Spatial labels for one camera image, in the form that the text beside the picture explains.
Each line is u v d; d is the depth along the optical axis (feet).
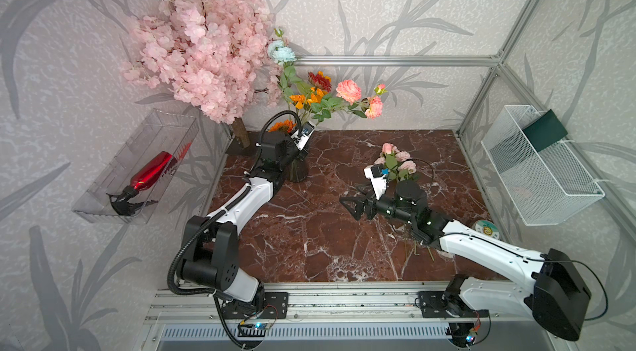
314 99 2.60
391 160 3.39
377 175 2.11
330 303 2.47
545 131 2.32
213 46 2.09
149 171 2.10
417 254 2.76
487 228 2.65
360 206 2.08
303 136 2.31
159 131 2.57
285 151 2.29
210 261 1.42
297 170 3.26
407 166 3.31
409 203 1.85
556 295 1.31
